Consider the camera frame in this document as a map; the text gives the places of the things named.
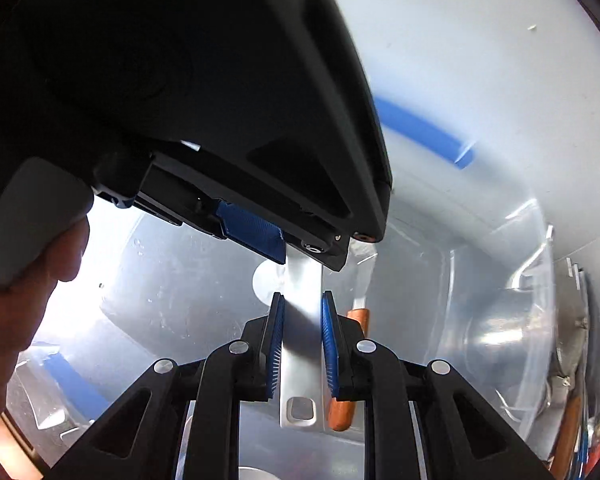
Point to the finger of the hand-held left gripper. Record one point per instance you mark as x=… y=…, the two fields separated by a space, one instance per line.
x=325 y=255
x=252 y=234

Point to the person's left hand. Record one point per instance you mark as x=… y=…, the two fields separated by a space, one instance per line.
x=40 y=300

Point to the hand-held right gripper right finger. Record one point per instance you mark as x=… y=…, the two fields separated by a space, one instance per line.
x=330 y=347

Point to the metal utensil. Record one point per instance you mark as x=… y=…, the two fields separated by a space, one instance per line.
x=572 y=340

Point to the blue tape strip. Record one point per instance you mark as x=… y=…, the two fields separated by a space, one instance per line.
x=420 y=132
x=75 y=385

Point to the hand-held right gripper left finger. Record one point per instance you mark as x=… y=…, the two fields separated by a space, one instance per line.
x=272 y=347

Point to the clear plastic container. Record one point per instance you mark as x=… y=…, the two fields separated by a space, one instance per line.
x=180 y=285

